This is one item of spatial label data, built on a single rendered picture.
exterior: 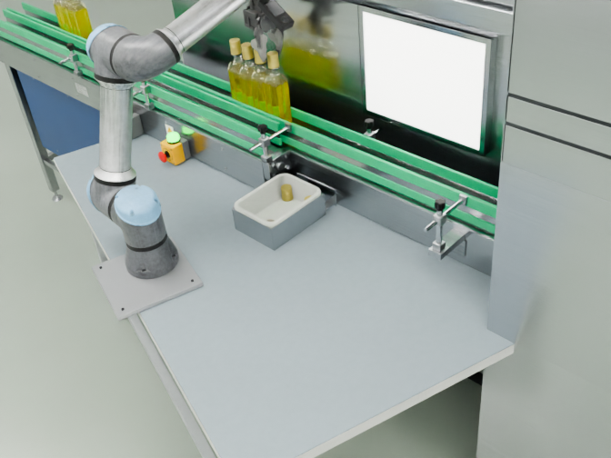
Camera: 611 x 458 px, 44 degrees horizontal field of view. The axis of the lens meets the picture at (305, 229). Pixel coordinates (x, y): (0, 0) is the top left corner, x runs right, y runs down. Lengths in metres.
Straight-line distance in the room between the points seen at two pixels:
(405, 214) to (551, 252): 0.59
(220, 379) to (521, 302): 0.73
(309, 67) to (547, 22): 1.13
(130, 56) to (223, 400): 0.86
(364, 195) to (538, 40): 0.92
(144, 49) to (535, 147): 0.96
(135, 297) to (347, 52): 0.93
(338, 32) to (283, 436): 1.18
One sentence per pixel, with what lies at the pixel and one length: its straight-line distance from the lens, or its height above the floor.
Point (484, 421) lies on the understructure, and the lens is 2.20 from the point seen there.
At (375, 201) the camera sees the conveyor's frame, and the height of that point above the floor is 0.83.
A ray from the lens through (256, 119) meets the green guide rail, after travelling 2.44.
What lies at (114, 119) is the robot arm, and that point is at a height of 1.18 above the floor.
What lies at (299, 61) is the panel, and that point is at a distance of 2.47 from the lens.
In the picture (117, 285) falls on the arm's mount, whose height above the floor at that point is 0.77.
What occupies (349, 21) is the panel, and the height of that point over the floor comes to 1.26.
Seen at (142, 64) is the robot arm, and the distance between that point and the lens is 1.94.
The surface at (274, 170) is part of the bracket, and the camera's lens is 2.36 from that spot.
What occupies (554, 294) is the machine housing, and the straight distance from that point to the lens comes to 1.75.
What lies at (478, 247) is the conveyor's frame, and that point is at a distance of 2.05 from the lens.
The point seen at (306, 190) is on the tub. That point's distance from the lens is 2.30.
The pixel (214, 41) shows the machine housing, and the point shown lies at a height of 1.03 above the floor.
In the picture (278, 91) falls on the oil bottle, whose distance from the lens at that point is 2.37.
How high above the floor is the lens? 2.12
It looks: 37 degrees down
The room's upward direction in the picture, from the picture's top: 6 degrees counter-clockwise
